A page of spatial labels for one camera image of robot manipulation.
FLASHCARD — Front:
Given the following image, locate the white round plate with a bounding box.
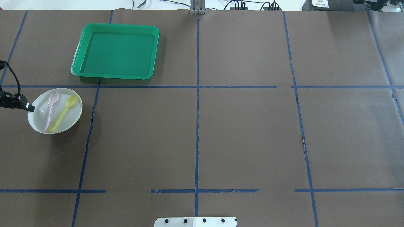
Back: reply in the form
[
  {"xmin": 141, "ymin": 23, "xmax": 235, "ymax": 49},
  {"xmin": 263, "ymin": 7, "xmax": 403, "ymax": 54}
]
[{"xmin": 28, "ymin": 88, "xmax": 83, "ymax": 135}]

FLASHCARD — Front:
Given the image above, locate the pink plastic spoon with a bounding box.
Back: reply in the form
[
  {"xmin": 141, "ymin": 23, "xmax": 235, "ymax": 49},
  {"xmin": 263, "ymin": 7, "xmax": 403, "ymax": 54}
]
[{"xmin": 41, "ymin": 90, "xmax": 59, "ymax": 132}]

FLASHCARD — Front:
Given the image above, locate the yellow plastic spoon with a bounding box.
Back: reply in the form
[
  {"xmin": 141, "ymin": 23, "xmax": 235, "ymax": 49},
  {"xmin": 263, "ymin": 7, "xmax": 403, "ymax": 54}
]
[{"xmin": 48, "ymin": 94, "xmax": 79, "ymax": 133}]

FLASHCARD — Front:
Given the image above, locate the green plastic tray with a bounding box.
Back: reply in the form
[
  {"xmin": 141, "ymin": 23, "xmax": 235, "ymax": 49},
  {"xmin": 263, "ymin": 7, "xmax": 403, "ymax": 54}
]
[{"xmin": 70, "ymin": 23, "xmax": 160, "ymax": 80}]

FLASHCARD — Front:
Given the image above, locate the black power strip left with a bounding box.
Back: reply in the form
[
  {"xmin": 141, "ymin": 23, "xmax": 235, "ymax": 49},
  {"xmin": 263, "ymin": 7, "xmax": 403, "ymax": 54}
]
[{"xmin": 224, "ymin": 0, "xmax": 248, "ymax": 11}]

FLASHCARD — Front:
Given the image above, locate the black power strip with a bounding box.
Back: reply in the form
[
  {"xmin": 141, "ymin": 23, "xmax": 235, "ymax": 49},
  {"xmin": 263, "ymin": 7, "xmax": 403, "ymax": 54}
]
[
  {"xmin": 260, "ymin": 0, "xmax": 282, "ymax": 11},
  {"xmin": 224, "ymin": 0, "xmax": 248, "ymax": 11}
]

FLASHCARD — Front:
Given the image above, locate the black power strip right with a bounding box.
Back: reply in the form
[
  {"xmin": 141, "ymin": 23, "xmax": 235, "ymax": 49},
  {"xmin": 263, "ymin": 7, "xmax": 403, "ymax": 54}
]
[{"xmin": 260, "ymin": 0, "xmax": 282, "ymax": 11}]

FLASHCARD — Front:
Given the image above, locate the brown paper table cover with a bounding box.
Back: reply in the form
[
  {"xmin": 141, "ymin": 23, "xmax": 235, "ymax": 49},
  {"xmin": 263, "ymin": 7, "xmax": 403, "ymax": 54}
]
[{"xmin": 1, "ymin": 9, "xmax": 403, "ymax": 227}]

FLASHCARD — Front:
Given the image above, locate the black control box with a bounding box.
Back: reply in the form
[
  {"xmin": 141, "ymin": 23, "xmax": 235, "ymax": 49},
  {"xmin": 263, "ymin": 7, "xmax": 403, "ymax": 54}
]
[{"xmin": 302, "ymin": 0, "xmax": 367, "ymax": 12}]

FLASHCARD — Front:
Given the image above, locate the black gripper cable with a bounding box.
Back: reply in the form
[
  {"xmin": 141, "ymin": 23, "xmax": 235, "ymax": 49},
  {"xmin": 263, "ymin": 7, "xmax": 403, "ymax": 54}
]
[{"xmin": 0, "ymin": 60, "xmax": 22, "ymax": 95}]

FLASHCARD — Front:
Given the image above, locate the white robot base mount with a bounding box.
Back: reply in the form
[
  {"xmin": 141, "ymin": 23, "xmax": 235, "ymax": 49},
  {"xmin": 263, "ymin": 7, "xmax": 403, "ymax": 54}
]
[{"xmin": 154, "ymin": 217, "xmax": 238, "ymax": 227}]

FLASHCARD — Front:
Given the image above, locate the grey aluminium frame post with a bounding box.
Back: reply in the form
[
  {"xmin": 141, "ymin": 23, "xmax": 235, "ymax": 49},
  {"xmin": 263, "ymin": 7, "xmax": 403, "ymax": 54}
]
[{"xmin": 190, "ymin": 0, "xmax": 206, "ymax": 15}]

